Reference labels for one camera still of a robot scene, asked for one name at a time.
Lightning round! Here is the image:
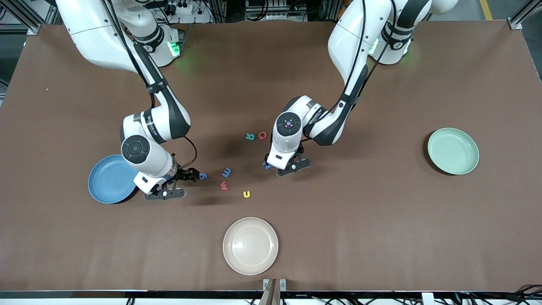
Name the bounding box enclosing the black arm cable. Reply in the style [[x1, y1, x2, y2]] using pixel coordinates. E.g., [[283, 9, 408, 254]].
[[303, 0, 396, 142], [104, 0, 199, 168]]

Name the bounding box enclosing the brown table cover sheet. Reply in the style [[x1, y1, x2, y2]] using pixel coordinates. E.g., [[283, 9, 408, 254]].
[[0, 20, 542, 293]]

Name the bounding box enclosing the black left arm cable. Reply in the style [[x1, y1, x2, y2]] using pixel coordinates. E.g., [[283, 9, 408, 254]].
[[303, 0, 396, 142]]

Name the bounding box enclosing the metal bracket at table edge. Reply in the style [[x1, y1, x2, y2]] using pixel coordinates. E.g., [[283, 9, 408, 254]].
[[263, 278, 287, 305]]

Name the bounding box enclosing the beige plate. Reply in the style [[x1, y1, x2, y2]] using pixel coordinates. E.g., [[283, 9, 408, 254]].
[[223, 217, 279, 276]]

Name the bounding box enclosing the light green plate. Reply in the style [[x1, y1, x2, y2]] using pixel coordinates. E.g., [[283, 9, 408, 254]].
[[427, 128, 480, 175]]

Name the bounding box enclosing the aluminium frame profile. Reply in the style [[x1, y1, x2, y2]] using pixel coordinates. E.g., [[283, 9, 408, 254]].
[[508, 0, 542, 31], [0, 0, 58, 35]]

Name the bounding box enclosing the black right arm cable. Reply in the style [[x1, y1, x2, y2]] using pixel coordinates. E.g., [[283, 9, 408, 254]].
[[104, 0, 199, 168]]

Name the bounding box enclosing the white power strip with plugs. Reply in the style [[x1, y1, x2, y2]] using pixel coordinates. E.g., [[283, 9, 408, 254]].
[[163, 1, 194, 16]]

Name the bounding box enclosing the blue plate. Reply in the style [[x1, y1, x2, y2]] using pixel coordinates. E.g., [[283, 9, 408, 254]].
[[88, 154, 140, 205]]

